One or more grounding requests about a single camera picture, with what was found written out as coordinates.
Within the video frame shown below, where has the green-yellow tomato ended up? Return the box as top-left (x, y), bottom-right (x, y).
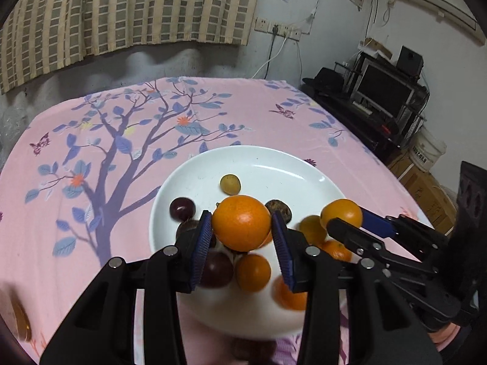
top-left (259, 231), bottom-right (272, 248)

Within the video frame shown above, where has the wrinkled dark passion fruit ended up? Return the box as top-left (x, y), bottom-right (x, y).
top-left (231, 338), bottom-right (276, 364)

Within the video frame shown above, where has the tan longan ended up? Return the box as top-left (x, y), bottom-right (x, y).
top-left (11, 297), bottom-right (32, 342)

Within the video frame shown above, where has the dark water caltrop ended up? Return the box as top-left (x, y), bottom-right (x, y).
top-left (265, 200), bottom-right (292, 224)

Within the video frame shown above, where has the black equipment rack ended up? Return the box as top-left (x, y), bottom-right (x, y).
top-left (302, 51), bottom-right (430, 164)

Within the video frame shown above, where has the white plastic bucket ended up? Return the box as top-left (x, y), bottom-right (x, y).
top-left (408, 126), bottom-right (447, 172)

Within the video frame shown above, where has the white oval plate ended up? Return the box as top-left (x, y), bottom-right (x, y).
top-left (149, 145), bottom-right (344, 339)

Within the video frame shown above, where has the black hat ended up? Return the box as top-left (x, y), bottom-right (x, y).
top-left (302, 67), bottom-right (344, 92)

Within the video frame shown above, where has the yellow-orange tomato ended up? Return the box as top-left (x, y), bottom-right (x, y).
top-left (320, 199), bottom-right (363, 229)

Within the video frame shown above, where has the dark purple plum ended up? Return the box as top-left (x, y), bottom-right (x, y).
top-left (200, 251), bottom-right (233, 288)

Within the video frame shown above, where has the black speaker box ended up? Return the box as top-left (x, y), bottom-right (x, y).
top-left (396, 46), bottom-right (423, 79)

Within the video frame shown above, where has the striped beige curtain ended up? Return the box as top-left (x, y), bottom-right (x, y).
top-left (1, 0), bottom-right (258, 92)

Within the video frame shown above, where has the orange mandarin with stem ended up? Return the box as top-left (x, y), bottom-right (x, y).
top-left (319, 240), bottom-right (352, 262)

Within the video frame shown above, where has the cardboard box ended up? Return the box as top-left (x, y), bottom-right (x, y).
top-left (387, 152), bottom-right (457, 235)

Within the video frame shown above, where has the pink printed tablecloth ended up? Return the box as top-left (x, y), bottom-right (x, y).
top-left (1, 77), bottom-right (423, 359)

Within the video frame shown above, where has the white wall power strip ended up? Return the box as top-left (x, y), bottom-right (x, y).
top-left (254, 17), bottom-right (302, 41)

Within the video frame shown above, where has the small dark cherry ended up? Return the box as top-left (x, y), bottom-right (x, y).
top-left (169, 197), bottom-right (196, 222)

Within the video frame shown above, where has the white power cable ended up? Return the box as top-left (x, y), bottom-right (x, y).
top-left (250, 34), bottom-right (290, 80)

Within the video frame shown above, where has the small orange tomato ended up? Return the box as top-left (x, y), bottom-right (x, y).
top-left (298, 215), bottom-right (328, 246)

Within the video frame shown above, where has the large orange mandarin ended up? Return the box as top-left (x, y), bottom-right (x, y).
top-left (212, 195), bottom-right (271, 252)

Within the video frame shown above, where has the computer monitor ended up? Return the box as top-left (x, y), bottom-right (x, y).
top-left (353, 60), bottom-right (414, 119)

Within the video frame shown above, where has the small green longan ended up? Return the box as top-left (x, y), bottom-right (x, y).
top-left (219, 174), bottom-right (241, 195)

